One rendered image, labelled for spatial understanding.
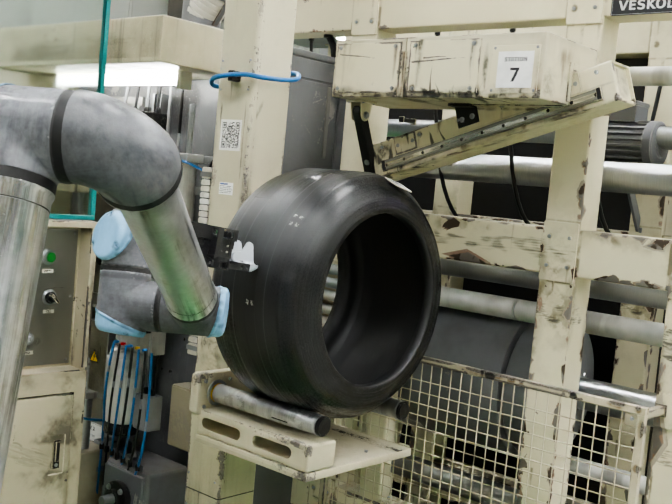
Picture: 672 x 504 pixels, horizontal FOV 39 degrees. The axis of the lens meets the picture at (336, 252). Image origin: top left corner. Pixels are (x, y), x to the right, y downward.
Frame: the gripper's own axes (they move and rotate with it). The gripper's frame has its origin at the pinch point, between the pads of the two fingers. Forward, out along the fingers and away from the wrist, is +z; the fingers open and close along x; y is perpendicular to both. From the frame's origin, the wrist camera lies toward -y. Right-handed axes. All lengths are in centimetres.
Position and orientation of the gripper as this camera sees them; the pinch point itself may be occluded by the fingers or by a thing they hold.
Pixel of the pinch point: (251, 269)
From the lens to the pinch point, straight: 193.5
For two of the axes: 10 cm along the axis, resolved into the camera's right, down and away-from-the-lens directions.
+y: 1.7, -9.8, 0.3
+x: -7.5, -1.1, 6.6
